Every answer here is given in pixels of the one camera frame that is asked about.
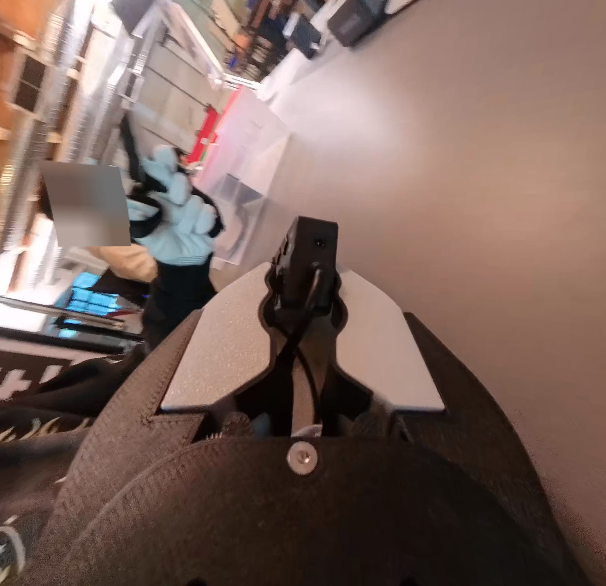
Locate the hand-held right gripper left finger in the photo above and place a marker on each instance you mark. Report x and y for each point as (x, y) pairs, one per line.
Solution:
(222, 349)

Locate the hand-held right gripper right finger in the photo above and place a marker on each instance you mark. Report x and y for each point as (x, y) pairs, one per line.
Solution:
(383, 354)

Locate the clear plastic bin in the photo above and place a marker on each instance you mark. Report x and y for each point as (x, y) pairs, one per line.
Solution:
(246, 145)

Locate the black USB hub with switches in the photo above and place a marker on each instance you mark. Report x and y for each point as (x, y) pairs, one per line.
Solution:
(307, 245)

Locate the person's left forearm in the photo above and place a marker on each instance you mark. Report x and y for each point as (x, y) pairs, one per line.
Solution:
(182, 302)

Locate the silver laptop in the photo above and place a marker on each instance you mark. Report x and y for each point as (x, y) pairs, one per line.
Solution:
(87, 294)

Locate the person's black printed shirt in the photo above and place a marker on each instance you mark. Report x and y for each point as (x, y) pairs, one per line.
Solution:
(57, 392)

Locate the person's sneaker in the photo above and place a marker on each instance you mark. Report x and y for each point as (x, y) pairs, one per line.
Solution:
(9, 548)

